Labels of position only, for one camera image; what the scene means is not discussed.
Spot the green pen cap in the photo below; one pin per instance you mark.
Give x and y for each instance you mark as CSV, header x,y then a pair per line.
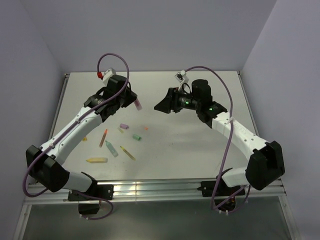
x,y
136,137

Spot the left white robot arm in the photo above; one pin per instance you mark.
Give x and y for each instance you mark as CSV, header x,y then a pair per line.
x,y
45,163

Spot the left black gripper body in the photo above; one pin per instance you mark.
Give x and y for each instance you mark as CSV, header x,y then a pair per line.
x,y
125,100

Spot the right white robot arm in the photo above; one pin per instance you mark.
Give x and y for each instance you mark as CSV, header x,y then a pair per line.
x,y
265,159

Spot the orange thin pen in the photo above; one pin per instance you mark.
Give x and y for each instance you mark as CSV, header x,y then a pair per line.
x,y
103,138

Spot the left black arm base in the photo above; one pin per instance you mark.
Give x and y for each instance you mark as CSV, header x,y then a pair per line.
x,y
91,200

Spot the aluminium front rail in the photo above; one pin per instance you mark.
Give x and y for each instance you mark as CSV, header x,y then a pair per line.
x,y
133,191

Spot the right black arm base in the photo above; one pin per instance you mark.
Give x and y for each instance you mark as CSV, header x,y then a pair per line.
x,y
207,187

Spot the purple pen cap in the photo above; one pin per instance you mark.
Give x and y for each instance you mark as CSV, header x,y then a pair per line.
x,y
124,126

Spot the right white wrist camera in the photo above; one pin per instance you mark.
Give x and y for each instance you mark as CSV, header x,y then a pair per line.
x,y
181,76

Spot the green highlighter pen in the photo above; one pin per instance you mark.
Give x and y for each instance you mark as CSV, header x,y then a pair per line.
x,y
111,148

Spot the yellow highlighter pen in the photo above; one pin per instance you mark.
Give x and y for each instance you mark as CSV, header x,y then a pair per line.
x,y
97,160

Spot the yellow thin pen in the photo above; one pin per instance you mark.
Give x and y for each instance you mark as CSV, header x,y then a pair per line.
x,y
127,153

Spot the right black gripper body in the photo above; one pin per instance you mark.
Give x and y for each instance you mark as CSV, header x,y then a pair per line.
x,y
182,100

